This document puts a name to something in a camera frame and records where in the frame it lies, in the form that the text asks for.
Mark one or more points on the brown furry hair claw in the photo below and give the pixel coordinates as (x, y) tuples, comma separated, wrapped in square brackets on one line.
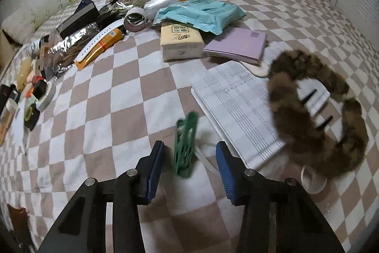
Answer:
[(349, 152)]

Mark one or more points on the white bottle orange cap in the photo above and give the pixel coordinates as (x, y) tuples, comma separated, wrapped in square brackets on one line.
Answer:
[(162, 1)]

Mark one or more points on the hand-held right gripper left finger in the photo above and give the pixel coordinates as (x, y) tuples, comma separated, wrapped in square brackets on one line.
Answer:
[(154, 170)]

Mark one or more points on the small round cup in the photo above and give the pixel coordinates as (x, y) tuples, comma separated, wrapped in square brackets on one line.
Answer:
[(312, 183)]

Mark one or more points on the purple notebook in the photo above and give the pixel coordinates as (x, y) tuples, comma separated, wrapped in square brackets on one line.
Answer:
[(237, 44)]

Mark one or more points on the teal cloth mask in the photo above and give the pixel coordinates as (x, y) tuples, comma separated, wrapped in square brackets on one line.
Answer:
[(201, 13)]

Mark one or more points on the gold and silver bottle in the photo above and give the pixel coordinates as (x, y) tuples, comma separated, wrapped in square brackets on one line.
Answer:
[(9, 112)]

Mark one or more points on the cream tissue pack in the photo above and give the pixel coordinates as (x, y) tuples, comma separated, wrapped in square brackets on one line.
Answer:
[(180, 41)]

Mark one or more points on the orange tube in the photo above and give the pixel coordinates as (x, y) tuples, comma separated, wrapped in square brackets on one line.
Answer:
[(108, 44)]

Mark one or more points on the green plastic clip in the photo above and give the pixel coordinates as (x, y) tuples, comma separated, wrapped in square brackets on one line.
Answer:
[(185, 149)]

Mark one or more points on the yellow translucent block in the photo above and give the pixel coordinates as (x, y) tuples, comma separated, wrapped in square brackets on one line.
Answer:
[(23, 73)]

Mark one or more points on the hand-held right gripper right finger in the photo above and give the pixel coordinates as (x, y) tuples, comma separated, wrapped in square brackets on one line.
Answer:
[(226, 173)]

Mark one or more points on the white tape roll silver core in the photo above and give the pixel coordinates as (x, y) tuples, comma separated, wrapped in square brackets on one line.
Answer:
[(134, 22)]

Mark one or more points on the small white slotted box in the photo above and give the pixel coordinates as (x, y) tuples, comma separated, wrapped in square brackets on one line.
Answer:
[(37, 68)]

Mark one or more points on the black glossy box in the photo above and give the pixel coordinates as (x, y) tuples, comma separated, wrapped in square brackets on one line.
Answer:
[(7, 93)]

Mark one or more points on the black square case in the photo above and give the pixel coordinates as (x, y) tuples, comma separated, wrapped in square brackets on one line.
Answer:
[(33, 125)]

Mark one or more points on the white plastic strip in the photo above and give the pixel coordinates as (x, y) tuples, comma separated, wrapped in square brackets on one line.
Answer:
[(204, 160)]

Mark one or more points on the blue grey box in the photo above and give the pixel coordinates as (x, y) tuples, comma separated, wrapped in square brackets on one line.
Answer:
[(86, 4)]

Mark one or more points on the wide white tape roll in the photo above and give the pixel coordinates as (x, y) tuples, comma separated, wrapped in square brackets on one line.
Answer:
[(49, 100)]

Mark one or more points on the white pillow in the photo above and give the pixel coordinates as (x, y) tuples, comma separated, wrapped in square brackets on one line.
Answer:
[(17, 23)]

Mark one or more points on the stack of ruled paper sheets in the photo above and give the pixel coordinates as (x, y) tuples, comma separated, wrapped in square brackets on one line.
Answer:
[(237, 104)]

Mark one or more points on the white cylinder bottle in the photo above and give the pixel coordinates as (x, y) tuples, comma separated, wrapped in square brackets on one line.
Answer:
[(34, 47)]

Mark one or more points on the checkered blanket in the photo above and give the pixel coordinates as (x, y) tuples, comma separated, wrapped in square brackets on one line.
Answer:
[(118, 110)]

